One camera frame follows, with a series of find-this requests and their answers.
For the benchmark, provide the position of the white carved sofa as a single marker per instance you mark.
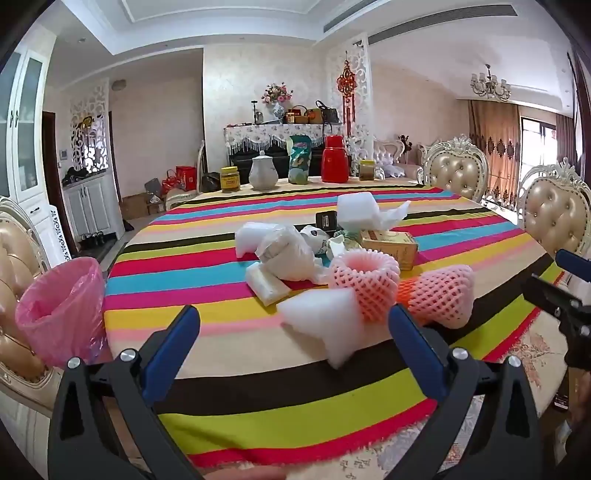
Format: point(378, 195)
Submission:
point(392, 159)

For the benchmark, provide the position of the striped colourful tablecloth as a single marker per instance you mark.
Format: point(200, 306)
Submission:
point(231, 369)

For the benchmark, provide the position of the white patterned folding panel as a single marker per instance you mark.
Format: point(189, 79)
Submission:
point(59, 230)

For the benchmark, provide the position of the white lattice screen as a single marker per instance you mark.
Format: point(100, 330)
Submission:
point(92, 129)
point(362, 92)

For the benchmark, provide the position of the white plastic bag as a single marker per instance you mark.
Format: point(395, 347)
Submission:
point(286, 256)

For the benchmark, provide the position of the small black box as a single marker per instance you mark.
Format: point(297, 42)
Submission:
point(328, 222)

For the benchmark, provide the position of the white foam sheet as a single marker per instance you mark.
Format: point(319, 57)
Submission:
point(249, 240)

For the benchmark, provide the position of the red knot hanging ornament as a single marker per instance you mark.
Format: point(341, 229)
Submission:
point(345, 83)

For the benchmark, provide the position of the white carved side chair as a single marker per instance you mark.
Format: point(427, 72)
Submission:
point(182, 197)

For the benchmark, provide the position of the dark framed window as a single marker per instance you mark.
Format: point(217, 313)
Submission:
point(538, 138)

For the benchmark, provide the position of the pink foam net sleeve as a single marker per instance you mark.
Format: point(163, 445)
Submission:
point(364, 281)
point(443, 295)

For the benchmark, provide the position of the white chandelier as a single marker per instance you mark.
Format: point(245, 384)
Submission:
point(490, 85)

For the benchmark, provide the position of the floral lace piano cover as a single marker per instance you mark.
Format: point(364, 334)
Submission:
point(277, 134)

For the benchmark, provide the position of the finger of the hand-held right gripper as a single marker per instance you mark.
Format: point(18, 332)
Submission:
point(575, 262)
point(554, 300)

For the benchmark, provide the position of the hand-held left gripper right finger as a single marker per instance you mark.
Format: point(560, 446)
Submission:
point(413, 350)

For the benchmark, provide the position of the black handbag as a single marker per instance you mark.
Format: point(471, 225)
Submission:
point(328, 113)

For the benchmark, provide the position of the large red gift bag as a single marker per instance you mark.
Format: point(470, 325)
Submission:
point(187, 177)

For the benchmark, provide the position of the large cardboard box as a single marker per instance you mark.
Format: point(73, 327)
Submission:
point(135, 206)

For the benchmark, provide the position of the yellow lidded jar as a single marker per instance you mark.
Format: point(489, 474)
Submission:
point(230, 181)

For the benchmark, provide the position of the small red gift bag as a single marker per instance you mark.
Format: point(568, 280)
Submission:
point(170, 182)

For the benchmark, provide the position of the carved tufted dining chair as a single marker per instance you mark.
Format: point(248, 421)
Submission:
point(455, 173)
point(14, 295)
point(554, 212)

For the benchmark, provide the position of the brown patterned curtain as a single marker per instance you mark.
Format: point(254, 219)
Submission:
point(494, 138)

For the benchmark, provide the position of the white foam block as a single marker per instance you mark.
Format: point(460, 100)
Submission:
point(355, 210)

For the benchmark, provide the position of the long ceiling air vent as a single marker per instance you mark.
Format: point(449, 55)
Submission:
point(415, 18)

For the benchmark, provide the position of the white shoe cabinet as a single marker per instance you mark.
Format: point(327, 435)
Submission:
point(94, 203)

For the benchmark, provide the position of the red thermos jug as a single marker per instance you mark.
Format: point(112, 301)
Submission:
point(335, 161)

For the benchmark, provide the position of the white ceramic teapot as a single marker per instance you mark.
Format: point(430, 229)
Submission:
point(263, 173)

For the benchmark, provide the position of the green floral bag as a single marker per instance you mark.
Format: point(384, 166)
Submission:
point(299, 161)

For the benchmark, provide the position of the black cloth pile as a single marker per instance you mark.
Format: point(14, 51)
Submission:
point(81, 175)

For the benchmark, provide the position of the tall white glass cabinet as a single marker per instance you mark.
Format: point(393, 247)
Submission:
point(27, 138)

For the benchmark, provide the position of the flat white foam pad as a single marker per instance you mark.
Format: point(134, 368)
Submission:
point(265, 284)

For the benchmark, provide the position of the black upright piano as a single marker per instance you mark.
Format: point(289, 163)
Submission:
point(240, 161)

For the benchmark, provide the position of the grey paper bag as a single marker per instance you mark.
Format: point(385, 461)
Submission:
point(153, 187)

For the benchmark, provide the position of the beige printed medicine box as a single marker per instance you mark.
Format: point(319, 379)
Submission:
point(392, 249)

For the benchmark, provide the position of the pink lined trash bin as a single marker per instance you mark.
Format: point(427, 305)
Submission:
point(60, 323)

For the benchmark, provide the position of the white tissue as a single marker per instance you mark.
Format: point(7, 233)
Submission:
point(392, 214)

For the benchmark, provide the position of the black shoulder bag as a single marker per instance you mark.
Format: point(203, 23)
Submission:
point(210, 182)

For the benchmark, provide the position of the orange foam net sleeve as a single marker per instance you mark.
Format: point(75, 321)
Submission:
point(407, 290)

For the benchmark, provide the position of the orange basket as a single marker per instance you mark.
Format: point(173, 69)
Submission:
point(314, 116)

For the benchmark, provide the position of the wicker basket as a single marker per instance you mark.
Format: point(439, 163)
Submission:
point(296, 117)

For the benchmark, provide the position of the row of dark shoes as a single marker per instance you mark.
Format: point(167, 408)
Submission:
point(94, 238)

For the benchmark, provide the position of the small cardboard box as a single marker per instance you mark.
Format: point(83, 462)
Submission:
point(156, 205)

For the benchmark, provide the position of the round ceiling fixture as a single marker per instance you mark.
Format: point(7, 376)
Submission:
point(119, 85)

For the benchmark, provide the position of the white foam wedge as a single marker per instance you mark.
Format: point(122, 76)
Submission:
point(323, 323)

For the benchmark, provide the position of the small dark stand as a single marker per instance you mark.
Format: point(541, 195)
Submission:
point(254, 113)

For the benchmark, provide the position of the crumpled white black wrapper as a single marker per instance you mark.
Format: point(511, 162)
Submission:
point(316, 237)

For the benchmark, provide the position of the brown jar with yellow lid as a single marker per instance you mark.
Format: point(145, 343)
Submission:
point(366, 171)

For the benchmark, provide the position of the beige floral table cover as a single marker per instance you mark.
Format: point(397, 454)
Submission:
point(531, 350)

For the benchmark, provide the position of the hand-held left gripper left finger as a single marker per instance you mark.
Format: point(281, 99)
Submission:
point(178, 341)

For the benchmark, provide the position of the blue white vase with flowers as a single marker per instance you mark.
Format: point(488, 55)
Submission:
point(277, 99)

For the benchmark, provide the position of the dark wooden door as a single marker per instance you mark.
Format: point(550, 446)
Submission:
point(53, 152)

